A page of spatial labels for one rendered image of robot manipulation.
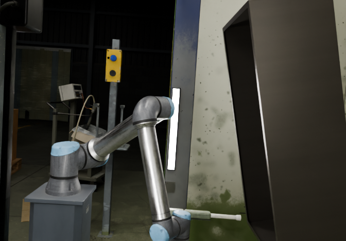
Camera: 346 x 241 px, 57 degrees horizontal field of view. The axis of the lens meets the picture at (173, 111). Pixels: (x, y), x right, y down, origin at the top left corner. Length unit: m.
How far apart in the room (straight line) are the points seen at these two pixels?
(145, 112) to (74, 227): 0.76
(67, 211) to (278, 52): 1.30
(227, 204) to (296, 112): 1.35
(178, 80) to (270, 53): 1.16
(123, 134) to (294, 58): 0.92
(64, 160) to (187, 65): 1.16
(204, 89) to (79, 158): 1.09
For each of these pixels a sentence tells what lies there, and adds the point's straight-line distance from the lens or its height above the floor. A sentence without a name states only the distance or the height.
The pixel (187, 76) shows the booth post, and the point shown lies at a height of 1.36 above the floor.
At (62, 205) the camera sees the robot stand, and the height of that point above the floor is 0.61.
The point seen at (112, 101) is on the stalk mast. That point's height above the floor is 1.14.
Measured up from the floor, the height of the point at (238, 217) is 0.54.
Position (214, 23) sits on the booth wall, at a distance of 2.53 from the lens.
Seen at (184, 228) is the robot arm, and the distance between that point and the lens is 1.59.
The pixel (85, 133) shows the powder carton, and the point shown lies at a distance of 3.96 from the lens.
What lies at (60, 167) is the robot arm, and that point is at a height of 0.79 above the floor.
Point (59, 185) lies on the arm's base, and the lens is 1.88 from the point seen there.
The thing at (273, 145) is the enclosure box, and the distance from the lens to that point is 1.43.
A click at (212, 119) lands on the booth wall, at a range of 2.48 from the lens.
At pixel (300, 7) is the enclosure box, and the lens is 1.49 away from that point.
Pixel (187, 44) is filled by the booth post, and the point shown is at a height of 1.61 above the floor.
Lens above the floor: 1.22
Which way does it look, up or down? 3 degrees down
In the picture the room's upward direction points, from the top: 4 degrees clockwise
